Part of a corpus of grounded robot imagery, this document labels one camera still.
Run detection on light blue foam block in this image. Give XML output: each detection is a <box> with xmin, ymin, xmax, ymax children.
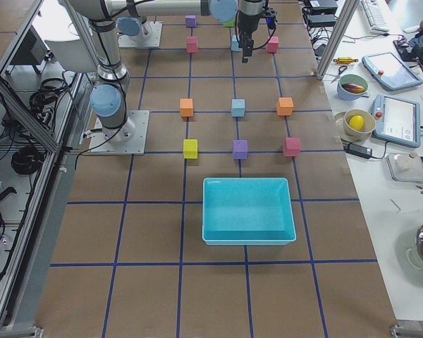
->
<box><xmin>231</xmin><ymin>99</ymin><xmax>245</xmax><ymax>118</ymax></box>
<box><xmin>231</xmin><ymin>35</ymin><xmax>242</xmax><ymax>52</ymax></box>

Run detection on blue teach pendant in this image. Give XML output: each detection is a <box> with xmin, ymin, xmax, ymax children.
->
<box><xmin>372</xmin><ymin>94</ymin><xmax>421</xmax><ymax>149</ymax></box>
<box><xmin>362</xmin><ymin>52</ymin><xmax>423</xmax><ymax>91</ymax></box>

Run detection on black power adapter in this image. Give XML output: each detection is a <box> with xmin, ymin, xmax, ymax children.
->
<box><xmin>344</xmin><ymin>143</ymin><xmax>372</xmax><ymax>159</ymax></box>

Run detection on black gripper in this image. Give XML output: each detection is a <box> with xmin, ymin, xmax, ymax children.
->
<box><xmin>236</xmin><ymin>0</ymin><xmax>277</xmax><ymax>63</ymax></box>

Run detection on yellow foam block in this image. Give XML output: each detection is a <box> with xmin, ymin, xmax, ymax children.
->
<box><xmin>183</xmin><ymin>139</ymin><xmax>199</xmax><ymax>159</ymax></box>

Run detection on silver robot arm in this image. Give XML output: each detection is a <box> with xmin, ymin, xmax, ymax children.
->
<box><xmin>117</xmin><ymin>0</ymin><xmax>238</xmax><ymax>37</ymax></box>
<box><xmin>61</xmin><ymin>1</ymin><xmax>277</xmax><ymax>142</ymax></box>

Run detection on beige bowl with lemon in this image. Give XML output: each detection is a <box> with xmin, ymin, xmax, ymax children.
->
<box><xmin>343</xmin><ymin>109</ymin><xmax>376</xmax><ymax>142</ymax></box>

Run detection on black scissors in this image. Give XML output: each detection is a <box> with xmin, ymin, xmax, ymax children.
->
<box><xmin>331</xmin><ymin>65</ymin><xmax>348</xmax><ymax>83</ymax></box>

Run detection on teal plastic tray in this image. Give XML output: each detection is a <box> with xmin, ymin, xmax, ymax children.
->
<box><xmin>202</xmin><ymin>177</ymin><xmax>296</xmax><ymax>246</ymax></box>

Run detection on green foam block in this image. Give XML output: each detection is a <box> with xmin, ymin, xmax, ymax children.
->
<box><xmin>223</xmin><ymin>20</ymin><xmax>234</xmax><ymax>27</ymax></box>

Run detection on purple foam block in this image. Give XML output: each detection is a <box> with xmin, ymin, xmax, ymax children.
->
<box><xmin>185</xmin><ymin>15</ymin><xmax>197</xmax><ymax>28</ymax></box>
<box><xmin>233</xmin><ymin>139</ymin><xmax>248</xmax><ymax>160</ymax></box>

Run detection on orange foam block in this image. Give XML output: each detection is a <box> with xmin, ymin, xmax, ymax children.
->
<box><xmin>179</xmin><ymin>98</ymin><xmax>194</xmax><ymax>118</ymax></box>
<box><xmin>276</xmin><ymin>97</ymin><xmax>294</xmax><ymax>116</ymax></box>

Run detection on pink foam block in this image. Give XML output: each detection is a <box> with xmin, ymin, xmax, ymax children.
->
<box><xmin>186</xmin><ymin>36</ymin><xmax>198</xmax><ymax>54</ymax></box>
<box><xmin>265</xmin><ymin>36</ymin><xmax>279</xmax><ymax>54</ymax></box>
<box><xmin>283</xmin><ymin>137</ymin><xmax>302</xmax><ymax>157</ymax></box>

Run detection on green bowl with fruit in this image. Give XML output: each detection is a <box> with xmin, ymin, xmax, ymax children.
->
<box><xmin>337</xmin><ymin>74</ymin><xmax>368</xmax><ymax>101</ymax></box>

